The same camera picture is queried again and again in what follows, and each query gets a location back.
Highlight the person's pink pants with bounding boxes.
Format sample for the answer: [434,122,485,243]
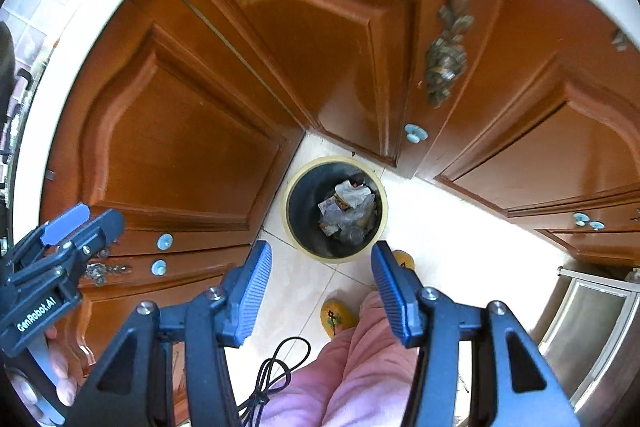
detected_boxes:
[260,289,426,427]

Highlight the round waste bin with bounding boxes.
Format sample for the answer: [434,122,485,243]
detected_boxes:
[285,157,387,264]

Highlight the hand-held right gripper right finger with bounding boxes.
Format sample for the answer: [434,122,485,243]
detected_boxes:
[371,241,581,427]

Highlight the clear plastic bag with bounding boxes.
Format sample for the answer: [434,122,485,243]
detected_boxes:
[319,202,376,238]

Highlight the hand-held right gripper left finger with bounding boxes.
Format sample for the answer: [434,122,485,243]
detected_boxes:
[65,239,273,427]

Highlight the black cable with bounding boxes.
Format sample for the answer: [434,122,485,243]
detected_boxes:
[237,337,312,427]

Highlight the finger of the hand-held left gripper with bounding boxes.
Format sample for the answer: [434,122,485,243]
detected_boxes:
[50,208,126,278]
[0,203,92,268]

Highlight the brown wooden drawer front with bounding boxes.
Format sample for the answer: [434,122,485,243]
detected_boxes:
[507,196,640,233]
[117,227,258,258]
[80,247,251,303]

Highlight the stainless steel appliance door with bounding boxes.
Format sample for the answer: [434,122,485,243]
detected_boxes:
[530,264,640,418]

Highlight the person's left hand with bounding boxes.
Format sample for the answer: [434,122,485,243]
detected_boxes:
[7,326,78,413]

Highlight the yellow slipper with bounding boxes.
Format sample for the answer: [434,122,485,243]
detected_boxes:
[320,298,358,339]
[392,249,416,273]

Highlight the brown wooden cabinet door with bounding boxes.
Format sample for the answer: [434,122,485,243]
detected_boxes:
[417,0,640,218]
[40,0,306,258]
[160,0,518,180]

